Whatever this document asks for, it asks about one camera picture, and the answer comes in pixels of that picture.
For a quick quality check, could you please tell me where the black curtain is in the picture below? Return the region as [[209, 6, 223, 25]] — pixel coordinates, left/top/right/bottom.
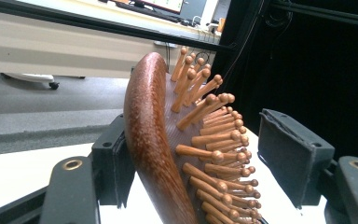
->
[[211, 0, 358, 163]]

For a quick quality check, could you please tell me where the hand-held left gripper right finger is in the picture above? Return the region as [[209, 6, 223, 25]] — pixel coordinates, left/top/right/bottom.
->
[[256, 107, 337, 210]]

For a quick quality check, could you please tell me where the computer monitor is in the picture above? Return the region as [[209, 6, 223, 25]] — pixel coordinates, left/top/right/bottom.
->
[[139, 0, 185, 15]]

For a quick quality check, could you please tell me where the black keyboard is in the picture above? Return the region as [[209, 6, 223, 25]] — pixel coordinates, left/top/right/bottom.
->
[[115, 1, 182, 23]]

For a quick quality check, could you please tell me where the light wooden desk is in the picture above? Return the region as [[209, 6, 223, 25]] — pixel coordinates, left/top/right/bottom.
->
[[0, 0, 222, 129]]

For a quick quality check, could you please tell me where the chair base with caster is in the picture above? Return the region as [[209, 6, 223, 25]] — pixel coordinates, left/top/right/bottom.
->
[[0, 72, 61, 91]]

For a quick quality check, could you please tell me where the grey box under desk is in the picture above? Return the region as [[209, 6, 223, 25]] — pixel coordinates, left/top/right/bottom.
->
[[153, 40, 179, 49]]

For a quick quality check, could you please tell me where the brown wooden hairbrush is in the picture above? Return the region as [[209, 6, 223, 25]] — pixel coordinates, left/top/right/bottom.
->
[[123, 46, 264, 224]]

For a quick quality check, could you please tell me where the bundle of black cables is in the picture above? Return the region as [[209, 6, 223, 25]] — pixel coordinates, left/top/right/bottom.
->
[[163, 43, 215, 74]]

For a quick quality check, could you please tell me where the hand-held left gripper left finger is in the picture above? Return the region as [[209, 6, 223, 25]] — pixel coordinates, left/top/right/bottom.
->
[[91, 113, 137, 209]]

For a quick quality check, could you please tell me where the black frame bar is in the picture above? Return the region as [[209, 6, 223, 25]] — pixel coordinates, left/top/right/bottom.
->
[[269, 0, 358, 30]]

